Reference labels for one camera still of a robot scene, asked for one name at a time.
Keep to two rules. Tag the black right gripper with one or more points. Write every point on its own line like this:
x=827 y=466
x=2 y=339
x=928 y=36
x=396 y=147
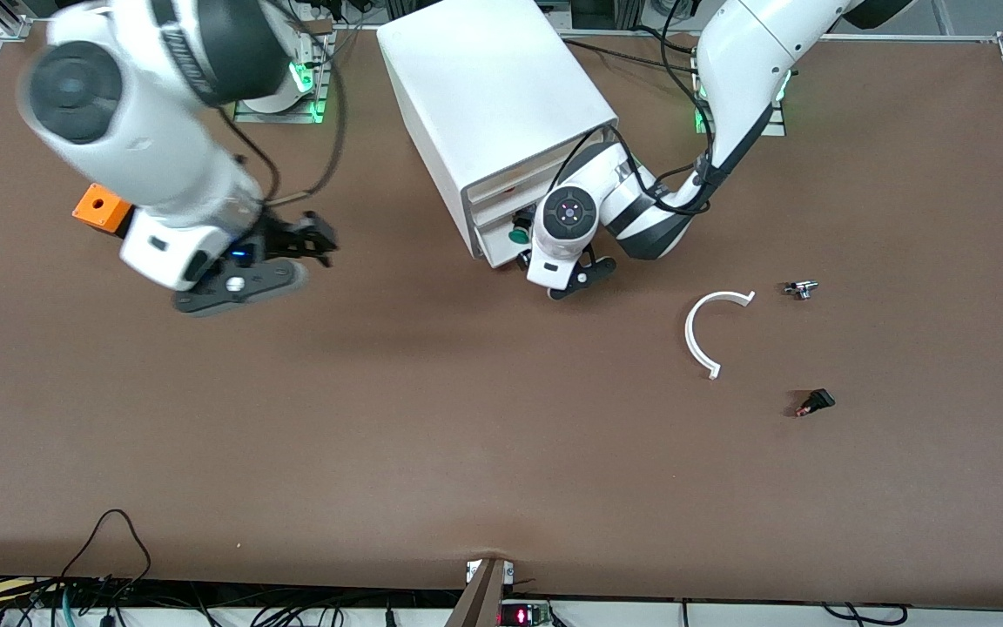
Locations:
x=279 y=237

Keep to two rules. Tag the green round push button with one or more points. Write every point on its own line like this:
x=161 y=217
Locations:
x=519 y=234

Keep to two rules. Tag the white plastic drawer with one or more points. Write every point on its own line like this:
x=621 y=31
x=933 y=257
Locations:
x=501 y=207
x=501 y=244
x=510 y=178

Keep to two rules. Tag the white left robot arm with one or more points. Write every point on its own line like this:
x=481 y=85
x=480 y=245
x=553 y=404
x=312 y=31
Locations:
x=745 y=52

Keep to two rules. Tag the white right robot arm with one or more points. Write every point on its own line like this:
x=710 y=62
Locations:
x=144 y=148

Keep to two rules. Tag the white drawer cabinet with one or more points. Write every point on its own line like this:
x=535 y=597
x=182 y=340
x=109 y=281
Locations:
x=493 y=78

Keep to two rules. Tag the chrome T-shaped fitting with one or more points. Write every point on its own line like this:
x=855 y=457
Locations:
x=802 y=288

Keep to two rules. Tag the orange box with black base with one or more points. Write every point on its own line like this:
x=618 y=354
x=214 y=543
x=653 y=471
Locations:
x=97 y=207

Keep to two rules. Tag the brown wooden strut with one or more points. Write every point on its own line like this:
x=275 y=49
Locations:
x=477 y=601

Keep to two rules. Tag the small red LED device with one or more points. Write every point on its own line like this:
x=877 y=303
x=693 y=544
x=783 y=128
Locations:
x=521 y=615

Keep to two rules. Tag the black square push button switch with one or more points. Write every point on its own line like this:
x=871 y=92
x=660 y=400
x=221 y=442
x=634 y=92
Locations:
x=817 y=401

